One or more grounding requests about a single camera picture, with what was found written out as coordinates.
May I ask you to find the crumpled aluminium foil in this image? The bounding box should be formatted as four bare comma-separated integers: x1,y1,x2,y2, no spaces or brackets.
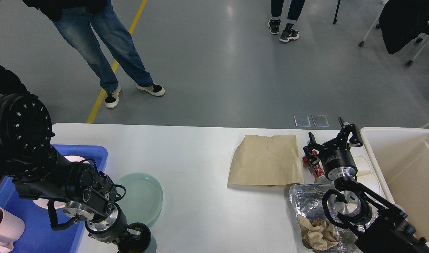
289,184,361,253

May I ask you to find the person with dark sneakers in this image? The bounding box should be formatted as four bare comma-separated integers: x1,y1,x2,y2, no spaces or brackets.
267,0,305,43

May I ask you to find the white plastic bin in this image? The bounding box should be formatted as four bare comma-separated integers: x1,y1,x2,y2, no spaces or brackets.
360,128,429,247

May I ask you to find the red snack wrapper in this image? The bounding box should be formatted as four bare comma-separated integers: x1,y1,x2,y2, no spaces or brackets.
302,155,325,179

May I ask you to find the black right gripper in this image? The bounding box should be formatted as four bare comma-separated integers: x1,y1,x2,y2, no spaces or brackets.
303,117,363,181

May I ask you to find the floor plate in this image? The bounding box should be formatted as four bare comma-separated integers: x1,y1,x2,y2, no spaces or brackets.
311,115,329,128
293,115,311,128

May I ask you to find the dark teal mug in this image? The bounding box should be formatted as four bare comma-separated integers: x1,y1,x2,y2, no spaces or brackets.
118,222,152,253

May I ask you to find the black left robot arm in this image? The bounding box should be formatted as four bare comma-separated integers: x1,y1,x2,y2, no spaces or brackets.
0,93,152,253

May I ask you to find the white foam container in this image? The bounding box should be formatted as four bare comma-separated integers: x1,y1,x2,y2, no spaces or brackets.
354,156,385,198

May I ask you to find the crumpled brown napkin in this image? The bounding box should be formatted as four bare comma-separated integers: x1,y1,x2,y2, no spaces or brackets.
298,216,339,251

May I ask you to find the black tripod leg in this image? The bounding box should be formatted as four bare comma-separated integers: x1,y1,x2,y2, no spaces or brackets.
332,0,341,25

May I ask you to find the pink ribbed mug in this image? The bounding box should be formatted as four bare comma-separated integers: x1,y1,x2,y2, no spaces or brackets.
0,207,25,253

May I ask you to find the blue plastic tray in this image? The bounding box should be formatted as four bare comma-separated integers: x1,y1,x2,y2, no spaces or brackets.
0,144,108,253

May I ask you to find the left floor plate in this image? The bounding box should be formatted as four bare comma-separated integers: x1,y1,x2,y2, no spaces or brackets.
293,115,311,128

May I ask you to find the green plate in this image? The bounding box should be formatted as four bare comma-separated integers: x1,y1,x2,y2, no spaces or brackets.
116,173,164,225

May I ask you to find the person in blue jeans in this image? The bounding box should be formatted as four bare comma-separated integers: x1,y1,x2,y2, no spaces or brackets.
0,0,165,109

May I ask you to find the right floor plate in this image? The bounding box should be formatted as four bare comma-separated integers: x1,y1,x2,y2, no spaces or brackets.
311,115,329,128

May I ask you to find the brown paper bag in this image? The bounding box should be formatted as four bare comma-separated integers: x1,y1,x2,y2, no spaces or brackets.
227,135,304,187

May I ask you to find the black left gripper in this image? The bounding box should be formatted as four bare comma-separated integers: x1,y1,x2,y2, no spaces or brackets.
85,204,144,245

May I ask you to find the chair with black jacket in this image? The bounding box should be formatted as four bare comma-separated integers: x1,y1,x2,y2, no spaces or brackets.
375,0,429,55

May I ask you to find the pink plate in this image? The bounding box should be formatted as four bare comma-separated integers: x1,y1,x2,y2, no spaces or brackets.
33,155,90,209

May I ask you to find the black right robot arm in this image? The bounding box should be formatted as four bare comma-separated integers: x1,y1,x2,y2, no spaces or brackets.
303,117,429,253

